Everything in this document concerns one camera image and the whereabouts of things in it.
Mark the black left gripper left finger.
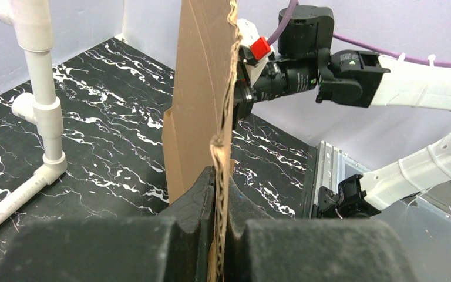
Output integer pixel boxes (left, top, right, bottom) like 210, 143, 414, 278
0, 167, 215, 281

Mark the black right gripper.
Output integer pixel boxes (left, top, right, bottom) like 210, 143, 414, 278
232, 83, 254, 130

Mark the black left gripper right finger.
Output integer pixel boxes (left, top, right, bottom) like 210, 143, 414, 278
225, 181, 418, 281

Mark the brown cardboard box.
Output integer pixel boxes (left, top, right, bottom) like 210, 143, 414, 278
162, 1, 241, 281

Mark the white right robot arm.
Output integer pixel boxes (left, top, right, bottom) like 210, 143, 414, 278
233, 1, 451, 219

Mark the black front mounting rail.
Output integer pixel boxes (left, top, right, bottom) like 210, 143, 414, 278
301, 141, 369, 218

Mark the white PVC pipe frame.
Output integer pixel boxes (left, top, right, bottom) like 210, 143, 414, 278
0, 0, 68, 225

